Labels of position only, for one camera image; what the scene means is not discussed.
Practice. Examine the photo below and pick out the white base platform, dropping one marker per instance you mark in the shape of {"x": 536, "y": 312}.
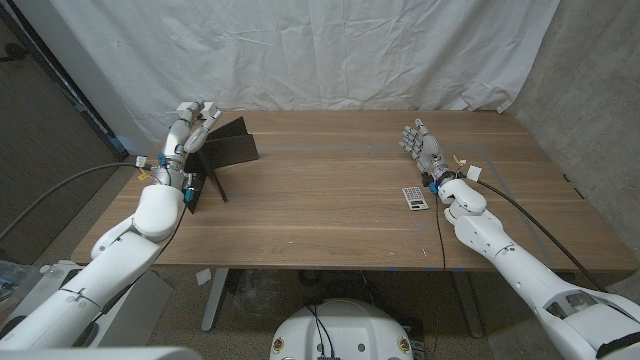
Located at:
{"x": 145, "y": 305}

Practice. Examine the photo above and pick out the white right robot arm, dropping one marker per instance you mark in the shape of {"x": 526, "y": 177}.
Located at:
{"x": 515, "y": 265}

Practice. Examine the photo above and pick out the white paper scrap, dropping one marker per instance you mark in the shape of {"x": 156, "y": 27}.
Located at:
{"x": 203, "y": 276}

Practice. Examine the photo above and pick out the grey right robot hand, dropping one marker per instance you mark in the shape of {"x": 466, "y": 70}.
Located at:
{"x": 427, "y": 150}

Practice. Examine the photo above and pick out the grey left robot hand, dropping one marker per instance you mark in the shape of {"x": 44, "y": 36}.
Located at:
{"x": 180, "y": 140}

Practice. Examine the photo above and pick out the white table leg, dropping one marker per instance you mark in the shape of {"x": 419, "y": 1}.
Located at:
{"x": 470, "y": 310}
{"x": 215, "y": 300}

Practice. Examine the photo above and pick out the white backdrop cloth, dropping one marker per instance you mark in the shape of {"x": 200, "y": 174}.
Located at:
{"x": 300, "y": 55}

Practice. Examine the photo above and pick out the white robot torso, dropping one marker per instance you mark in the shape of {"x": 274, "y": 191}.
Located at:
{"x": 345, "y": 330}

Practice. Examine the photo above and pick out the black photo album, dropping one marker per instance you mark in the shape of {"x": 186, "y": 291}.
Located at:
{"x": 230, "y": 150}

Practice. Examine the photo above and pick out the dark wooden door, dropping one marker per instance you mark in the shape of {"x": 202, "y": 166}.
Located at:
{"x": 40, "y": 150}

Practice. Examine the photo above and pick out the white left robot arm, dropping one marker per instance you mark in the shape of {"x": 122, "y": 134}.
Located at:
{"x": 115, "y": 260}

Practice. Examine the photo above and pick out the grey pocket calculator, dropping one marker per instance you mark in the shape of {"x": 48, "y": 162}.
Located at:
{"x": 415, "y": 198}

